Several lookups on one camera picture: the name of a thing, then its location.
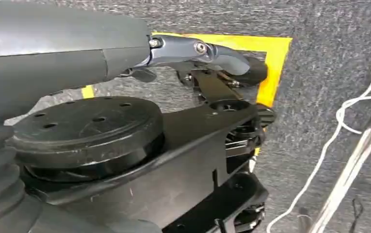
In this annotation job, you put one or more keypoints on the chrome metal bar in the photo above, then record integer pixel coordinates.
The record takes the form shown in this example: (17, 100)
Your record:
(355, 160)

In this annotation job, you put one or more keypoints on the yellow floor tape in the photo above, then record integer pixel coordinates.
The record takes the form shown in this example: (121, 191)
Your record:
(272, 64)

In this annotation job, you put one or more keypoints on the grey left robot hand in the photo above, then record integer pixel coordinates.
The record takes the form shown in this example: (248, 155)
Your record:
(60, 41)

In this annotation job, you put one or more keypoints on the black robot leg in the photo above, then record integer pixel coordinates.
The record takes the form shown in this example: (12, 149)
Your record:
(146, 151)

